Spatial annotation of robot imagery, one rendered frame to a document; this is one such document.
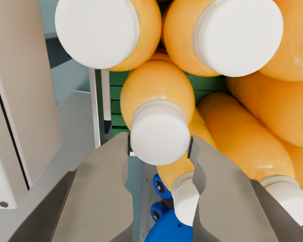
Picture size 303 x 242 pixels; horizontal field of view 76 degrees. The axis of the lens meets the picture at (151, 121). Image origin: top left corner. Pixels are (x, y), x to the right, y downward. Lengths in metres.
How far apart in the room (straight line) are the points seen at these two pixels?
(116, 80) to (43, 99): 0.14
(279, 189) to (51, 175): 0.62
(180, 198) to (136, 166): 1.43
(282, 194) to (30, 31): 0.25
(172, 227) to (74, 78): 1.14
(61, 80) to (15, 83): 1.19
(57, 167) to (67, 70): 0.76
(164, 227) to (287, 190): 0.20
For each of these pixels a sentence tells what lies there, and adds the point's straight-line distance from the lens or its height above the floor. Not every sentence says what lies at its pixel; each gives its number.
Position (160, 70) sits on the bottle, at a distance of 0.16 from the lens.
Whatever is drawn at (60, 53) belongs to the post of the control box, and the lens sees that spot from 0.34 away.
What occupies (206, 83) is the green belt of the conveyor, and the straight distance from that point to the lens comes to 0.33.
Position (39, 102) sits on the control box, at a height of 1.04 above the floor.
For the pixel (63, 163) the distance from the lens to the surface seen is 0.74.
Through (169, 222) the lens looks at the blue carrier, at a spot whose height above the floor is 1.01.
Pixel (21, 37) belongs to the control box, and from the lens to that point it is 0.20.
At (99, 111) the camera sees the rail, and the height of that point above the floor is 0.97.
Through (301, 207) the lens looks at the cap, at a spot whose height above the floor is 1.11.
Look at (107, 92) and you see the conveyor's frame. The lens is 0.34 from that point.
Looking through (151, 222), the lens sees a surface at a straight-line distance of 0.49.
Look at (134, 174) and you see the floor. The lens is 1.65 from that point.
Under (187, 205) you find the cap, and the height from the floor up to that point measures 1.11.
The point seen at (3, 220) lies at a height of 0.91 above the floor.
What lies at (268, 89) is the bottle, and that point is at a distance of 0.23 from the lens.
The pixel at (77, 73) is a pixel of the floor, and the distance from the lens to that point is 1.32.
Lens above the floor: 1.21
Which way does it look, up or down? 63 degrees down
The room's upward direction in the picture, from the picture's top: 180 degrees counter-clockwise
